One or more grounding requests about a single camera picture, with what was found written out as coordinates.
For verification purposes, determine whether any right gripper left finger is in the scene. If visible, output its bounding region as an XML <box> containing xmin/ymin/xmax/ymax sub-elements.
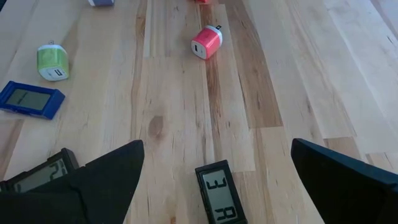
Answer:
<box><xmin>0</xmin><ymin>139</ymin><xmax>146</xmax><ymax>224</ymax></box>

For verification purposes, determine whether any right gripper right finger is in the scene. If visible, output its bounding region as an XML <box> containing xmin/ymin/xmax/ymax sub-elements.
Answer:
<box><xmin>290</xmin><ymin>138</ymin><xmax>398</xmax><ymax>224</ymax></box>

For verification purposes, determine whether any black digital clock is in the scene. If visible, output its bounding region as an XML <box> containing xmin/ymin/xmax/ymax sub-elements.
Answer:
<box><xmin>0</xmin><ymin>147</ymin><xmax>80</xmax><ymax>193</ymax></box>
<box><xmin>195</xmin><ymin>159</ymin><xmax>249</xmax><ymax>224</ymax></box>

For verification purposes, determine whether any green USB wall charger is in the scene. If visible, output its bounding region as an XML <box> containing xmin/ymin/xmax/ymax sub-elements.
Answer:
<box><xmin>36</xmin><ymin>40</ymin><xmax>70</xmax><ymax>82</ymax></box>

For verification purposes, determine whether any pink USB wall charger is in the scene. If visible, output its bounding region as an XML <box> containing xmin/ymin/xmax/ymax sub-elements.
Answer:
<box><xmin>190</xmin><ymin>24</ymin><xmax>224</xmax><ymax>60</ymax></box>

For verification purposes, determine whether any purple digital clock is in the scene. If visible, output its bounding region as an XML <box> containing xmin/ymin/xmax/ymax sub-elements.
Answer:
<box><xmin>0</xmin><ymin>80</ymin><xmax>66</xmax><ymax>121</ymax></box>

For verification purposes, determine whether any purple USB wall charger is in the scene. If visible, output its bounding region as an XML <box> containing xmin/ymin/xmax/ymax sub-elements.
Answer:
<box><xmin>87</xmin><ymin>0</ymin><xmax>115</xmax><ymax>7</ymax></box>

